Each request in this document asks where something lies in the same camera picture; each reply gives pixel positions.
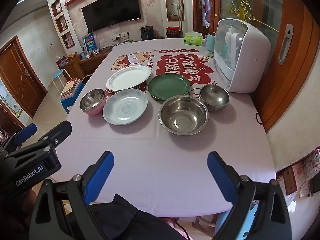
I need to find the pink steel bowl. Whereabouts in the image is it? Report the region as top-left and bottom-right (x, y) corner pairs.
(79, 88), (106, 115)

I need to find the blue patterned porcelain plate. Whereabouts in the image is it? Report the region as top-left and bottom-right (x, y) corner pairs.
(103, 88), (148, 126)

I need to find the large steel bowl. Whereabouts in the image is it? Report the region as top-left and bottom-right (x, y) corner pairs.
(158, 95), (209, 136)

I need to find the small steel bowl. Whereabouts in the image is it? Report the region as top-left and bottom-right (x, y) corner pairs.
(200, 85), (229, 112)

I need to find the white foam plate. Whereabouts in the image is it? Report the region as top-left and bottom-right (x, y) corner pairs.
(106, 65), (151, 91)

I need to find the green plate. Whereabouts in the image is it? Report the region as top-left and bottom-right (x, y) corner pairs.
(148, 73), (190, 101)

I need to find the brown wooden door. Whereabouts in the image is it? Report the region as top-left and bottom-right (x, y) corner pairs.
(0, 36), (48, 118)

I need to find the stack of books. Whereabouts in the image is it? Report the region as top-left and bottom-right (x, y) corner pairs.
(60, 78), (82, 99)

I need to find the blue stool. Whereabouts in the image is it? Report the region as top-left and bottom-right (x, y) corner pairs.
(52, 68), (72, 94)

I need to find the wooden tv cabinet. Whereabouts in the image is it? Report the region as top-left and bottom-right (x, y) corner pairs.
(56, 46), (113, 80)

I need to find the blue poster board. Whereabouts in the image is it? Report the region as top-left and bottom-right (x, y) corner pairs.
(82, 33), (97, 53)

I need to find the white sterilizer cabinet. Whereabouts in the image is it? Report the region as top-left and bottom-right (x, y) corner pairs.
(214, 18), (271, 94)

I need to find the teal cup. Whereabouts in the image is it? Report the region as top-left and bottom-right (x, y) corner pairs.
(206, 33), (215, 53)

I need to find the green tissue box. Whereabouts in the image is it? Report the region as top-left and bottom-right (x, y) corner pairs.
(184, 31), (202, 46)

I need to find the black television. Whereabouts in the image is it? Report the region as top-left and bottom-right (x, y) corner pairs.
(81, 0), (142, 33)

